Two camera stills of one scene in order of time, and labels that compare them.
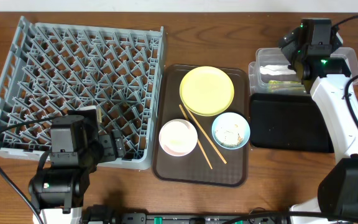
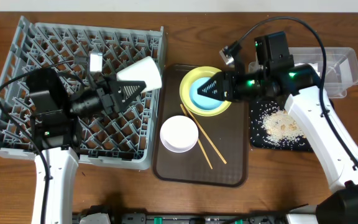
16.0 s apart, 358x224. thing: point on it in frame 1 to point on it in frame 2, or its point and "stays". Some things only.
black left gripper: [113, 145] to [112, 102]
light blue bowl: [230, 130] to [202, 101]
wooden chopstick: [223, 160] stays
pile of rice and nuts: [230, 135] to [279, 127]
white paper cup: [178, 137] to [145, 70]
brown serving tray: [193, 167] stays
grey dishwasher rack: [55, 67] stays
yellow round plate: [207, 91] stays
